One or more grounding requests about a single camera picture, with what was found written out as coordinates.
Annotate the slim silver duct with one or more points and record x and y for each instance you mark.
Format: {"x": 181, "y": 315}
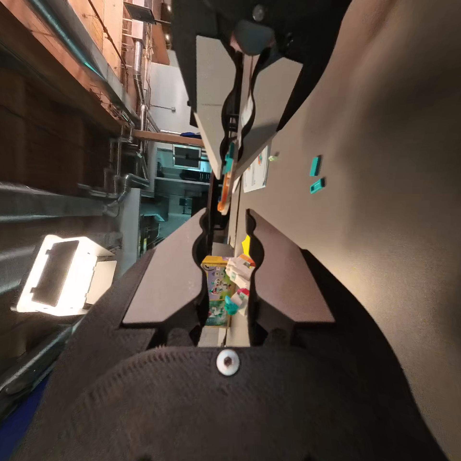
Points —
{"x": 138, "y": 68}

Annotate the open instruction booklet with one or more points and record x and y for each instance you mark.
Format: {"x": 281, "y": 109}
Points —
{"x": 256, "y": 169}

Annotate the round white brick plate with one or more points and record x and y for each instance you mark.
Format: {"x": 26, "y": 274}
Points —
{"x": 225, "y": 191}

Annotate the white lamp light panel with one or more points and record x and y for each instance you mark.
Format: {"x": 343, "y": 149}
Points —
{"x": 101, "y": 268}

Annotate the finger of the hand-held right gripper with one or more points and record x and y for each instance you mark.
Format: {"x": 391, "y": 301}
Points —
{"x": 273, "y": 101}
{"x": 212, "y": 90}

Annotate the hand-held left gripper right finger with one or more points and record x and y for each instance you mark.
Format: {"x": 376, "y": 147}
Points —
{"x": 291, "y": 288}

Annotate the silver ventilation duct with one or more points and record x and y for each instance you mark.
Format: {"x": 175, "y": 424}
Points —
{"x": 43, "y": 205}
{"x": 21, "y": 266}

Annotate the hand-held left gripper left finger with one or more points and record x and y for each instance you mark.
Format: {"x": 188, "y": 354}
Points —
{"x": 165, "y": 288}

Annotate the long grey ceiling duct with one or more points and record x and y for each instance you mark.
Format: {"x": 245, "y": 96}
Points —
{"x": 72, "y": 43}

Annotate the black metal rail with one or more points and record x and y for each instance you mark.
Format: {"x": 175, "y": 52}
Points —
{"x": 28, "y": 374}

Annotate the yellow paper note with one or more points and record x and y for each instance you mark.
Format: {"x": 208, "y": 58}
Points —
{"x": 246, "y": 244}

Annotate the white brick animal model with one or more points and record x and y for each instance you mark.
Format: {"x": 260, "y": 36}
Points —
{"x": 239, "y": 270}

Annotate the black panel on stand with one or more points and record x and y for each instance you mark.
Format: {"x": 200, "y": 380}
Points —
{"x": 185, "y": 155}

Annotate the grey pipe cluster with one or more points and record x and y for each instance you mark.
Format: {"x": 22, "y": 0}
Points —
{"x": 122, "y": 173}

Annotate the yellow toy set box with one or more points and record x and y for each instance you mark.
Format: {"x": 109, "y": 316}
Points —
{"x": 216, "y": 288}

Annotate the teal flat tile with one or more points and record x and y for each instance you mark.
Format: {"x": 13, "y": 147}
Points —
{"x": 317, "y": 185}
{"x": 316, "y": 165}

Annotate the dark flat panel on pole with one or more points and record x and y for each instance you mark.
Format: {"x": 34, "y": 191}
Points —
{"x": 138, "y": 12}

